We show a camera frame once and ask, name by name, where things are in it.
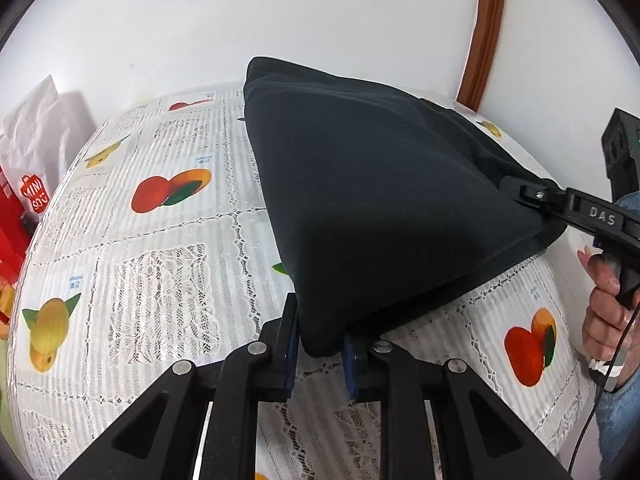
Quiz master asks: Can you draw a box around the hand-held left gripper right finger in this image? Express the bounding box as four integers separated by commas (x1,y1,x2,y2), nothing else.
341,332,577,480

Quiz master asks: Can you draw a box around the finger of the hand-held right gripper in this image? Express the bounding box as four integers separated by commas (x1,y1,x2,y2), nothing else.
498,175,572,217

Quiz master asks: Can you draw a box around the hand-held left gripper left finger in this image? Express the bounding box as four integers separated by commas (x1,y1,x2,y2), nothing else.
60,292,304,480

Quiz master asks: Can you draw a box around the black garment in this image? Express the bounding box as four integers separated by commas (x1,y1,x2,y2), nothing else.
242,56,568,359

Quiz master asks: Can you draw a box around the person's right hand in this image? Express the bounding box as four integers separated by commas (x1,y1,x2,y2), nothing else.
582,252,640,367

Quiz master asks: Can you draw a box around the fruit printed lace tablecloth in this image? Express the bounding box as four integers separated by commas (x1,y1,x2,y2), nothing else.
6,80,601,480

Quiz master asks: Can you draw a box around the red box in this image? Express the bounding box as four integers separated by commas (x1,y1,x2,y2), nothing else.
0,169,35,286

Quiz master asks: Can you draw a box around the white paper bag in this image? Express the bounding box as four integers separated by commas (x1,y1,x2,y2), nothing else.
0,74,98,228

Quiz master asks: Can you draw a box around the black cable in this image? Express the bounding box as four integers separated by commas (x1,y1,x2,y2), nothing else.
569,302,640,473

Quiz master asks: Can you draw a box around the brown wooden door frame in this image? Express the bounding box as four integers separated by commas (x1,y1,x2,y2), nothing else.
456,0,509,112

